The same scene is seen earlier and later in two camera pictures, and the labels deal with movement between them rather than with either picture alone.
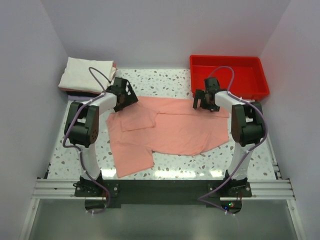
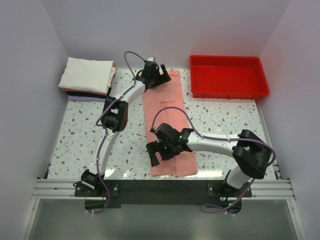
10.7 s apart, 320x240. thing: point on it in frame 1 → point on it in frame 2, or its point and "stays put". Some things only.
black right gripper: x=199 y=94 → x=155 y=146
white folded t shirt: x=77 y=76 stays put
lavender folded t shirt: x=71 y=97 stays put
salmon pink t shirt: x=165 y=124 → x=165 y=105
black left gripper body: x=128 y=100 → x=156 y=78
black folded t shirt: x=81 y=94 stays put
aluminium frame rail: x=56 y=189 stays put
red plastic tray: x=249 y=79 stays put
